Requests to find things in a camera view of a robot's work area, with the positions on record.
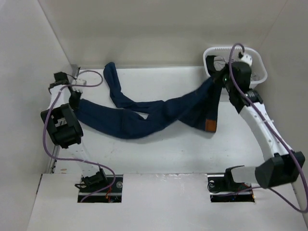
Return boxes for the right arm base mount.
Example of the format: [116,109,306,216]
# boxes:
[207,173,255,203]

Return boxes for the white plastic laundry basket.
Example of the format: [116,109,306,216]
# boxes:
[203,46,268,88]

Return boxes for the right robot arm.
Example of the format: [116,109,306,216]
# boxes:
[214,62,305,191]

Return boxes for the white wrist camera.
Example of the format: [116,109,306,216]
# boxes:
[72,78,87,93]
[238,52,253,66]

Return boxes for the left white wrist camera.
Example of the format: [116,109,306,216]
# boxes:
[72,78,87,93]

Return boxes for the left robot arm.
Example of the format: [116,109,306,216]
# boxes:
[40,72,109,192]

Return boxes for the grey garment in basket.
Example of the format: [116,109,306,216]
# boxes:
[213,56,260,81]

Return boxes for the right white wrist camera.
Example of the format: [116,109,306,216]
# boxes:
[238,52,253,66]

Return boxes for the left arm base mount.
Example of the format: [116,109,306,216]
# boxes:
[75,175,124,203]

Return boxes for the black garment in basket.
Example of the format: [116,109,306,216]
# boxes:
[205,55,228,77]

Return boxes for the dark blue denim trousers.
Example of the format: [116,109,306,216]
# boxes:
[75,62,222,140]

